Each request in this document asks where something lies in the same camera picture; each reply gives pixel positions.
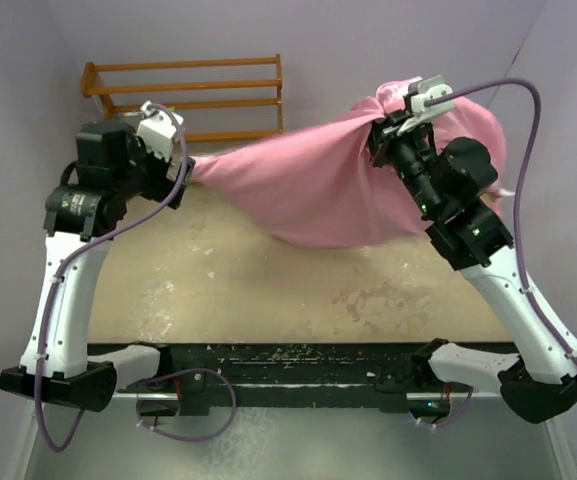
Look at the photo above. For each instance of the green marker pen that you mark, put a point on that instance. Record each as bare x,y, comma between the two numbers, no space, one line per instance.
133,114

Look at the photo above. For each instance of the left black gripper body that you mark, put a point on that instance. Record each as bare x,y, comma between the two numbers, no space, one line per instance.
146,172

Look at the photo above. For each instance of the pink pillowcase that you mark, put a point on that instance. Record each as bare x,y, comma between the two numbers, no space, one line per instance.
316,187

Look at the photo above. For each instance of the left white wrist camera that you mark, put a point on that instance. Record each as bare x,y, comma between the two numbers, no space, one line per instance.
160,131

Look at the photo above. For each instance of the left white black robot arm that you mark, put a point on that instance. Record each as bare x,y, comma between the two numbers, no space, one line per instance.
115,163

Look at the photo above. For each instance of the orange wooden rack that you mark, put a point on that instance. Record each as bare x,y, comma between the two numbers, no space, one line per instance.
226,100

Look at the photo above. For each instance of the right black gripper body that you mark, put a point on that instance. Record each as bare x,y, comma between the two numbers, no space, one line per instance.
408,153

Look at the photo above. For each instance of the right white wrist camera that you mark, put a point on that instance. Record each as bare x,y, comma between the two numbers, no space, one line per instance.
425,100

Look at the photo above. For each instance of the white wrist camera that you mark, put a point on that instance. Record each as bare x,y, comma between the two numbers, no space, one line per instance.
425,100
160,131

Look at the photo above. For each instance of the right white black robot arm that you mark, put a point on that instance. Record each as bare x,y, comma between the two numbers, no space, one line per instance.
539,381

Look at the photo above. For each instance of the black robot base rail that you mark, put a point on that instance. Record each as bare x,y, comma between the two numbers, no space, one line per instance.
295,375

